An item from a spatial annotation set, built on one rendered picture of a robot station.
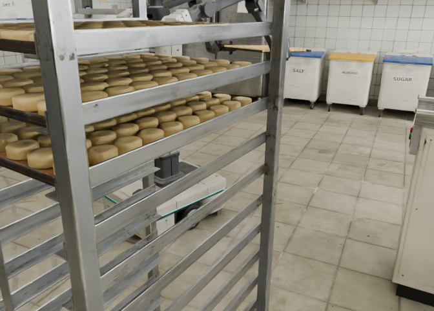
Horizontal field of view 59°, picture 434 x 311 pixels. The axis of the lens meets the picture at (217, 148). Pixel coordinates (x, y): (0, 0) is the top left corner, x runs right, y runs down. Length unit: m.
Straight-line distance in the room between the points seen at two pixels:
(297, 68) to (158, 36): 4.79
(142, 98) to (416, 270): 1.64
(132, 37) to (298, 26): 5.48
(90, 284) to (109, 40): 0.33
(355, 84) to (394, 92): 0.46
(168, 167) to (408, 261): 1.37
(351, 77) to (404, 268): 3.57
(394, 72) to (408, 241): 3.50
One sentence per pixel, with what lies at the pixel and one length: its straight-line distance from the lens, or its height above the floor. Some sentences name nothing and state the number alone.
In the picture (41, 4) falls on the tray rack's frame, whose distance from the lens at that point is 0.47.
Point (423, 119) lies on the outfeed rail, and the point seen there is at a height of 0.87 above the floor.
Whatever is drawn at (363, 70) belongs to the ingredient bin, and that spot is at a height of 0.58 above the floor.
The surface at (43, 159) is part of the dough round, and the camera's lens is 0.64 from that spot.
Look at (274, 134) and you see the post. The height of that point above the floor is 0.97.
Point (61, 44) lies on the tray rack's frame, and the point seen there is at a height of 1.23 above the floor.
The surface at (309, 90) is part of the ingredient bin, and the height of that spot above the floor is 0.26.
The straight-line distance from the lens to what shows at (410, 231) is 1.93.
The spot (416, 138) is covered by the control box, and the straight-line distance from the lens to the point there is 1.82.
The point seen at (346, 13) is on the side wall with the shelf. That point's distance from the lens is 5.89.
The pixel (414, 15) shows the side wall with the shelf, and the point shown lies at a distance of 5.83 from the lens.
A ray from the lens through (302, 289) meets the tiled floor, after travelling 2.04.
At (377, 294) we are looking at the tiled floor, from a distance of 2.12.
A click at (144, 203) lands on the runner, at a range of 0.66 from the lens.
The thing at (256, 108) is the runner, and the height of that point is 1.05.
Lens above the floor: 1.27
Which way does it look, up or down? 20 degrees down
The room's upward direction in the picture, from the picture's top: 1 degrees clockwise
